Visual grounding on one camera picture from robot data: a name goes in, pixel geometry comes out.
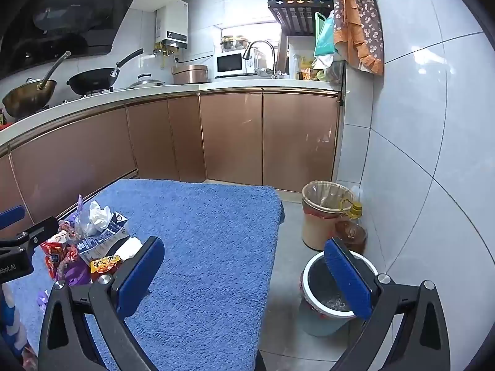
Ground white microwave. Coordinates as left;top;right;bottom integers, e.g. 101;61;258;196
214;50;258;78

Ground green plastic bag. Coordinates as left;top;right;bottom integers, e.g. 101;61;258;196
313;11;338;58

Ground black wok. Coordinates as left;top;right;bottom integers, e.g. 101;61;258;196
67;48;144;96

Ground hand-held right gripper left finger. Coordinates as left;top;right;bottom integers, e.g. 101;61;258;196
37;236;167;371

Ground black shelf rack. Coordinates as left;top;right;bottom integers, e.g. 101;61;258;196
267;0;335;38

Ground brass wok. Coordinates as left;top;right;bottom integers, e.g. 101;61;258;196
2;51;72;119

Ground yellow red snack packet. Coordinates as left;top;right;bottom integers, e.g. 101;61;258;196
90;255;123;284

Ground red clear snack wrapper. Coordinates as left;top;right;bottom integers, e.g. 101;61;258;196
40;230;81;279

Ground purple rubber glove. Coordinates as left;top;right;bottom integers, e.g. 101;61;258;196
36;289;52;313

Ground steel bowls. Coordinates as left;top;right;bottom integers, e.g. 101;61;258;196
220;35;250;53

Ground blue white milk carton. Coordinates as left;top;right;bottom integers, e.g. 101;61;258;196
76;211;130;264

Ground copper kitchen base cabinets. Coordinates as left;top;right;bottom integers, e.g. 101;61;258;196
0;87;346;229

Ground steel pot lid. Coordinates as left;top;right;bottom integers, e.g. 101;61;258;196
127;73;166;89

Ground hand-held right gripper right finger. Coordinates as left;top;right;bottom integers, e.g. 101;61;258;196
324;237;451;371

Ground white plastic bag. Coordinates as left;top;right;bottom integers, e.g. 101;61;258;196
311;54;335;71

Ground steel kitchen faucet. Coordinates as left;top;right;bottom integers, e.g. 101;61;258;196
243;40;278;80

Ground beige bin with plastic liner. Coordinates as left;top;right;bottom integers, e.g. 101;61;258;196
302;180;360;250

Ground person's left hand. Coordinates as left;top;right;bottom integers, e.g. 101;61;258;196
0;283;29;357

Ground black range hood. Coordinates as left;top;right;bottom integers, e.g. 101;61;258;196
0;0;146;80

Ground yellow food packages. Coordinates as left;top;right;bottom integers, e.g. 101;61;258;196
296;56;326;82

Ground blue terry towel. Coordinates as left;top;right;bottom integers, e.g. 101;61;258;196
6;179;286;371

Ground cardboard box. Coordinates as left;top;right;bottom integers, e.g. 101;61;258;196
172;65;209;85

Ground white tissue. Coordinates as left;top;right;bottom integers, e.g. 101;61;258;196
113;237;144;260
88;201;114;237

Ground blue bin with white rim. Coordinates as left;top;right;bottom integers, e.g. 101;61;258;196
298;251;380;337

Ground white water heater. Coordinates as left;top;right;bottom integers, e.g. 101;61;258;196
155;1;190;49

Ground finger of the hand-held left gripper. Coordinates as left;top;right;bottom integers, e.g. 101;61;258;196
0;215;59;256
0;206;26;230

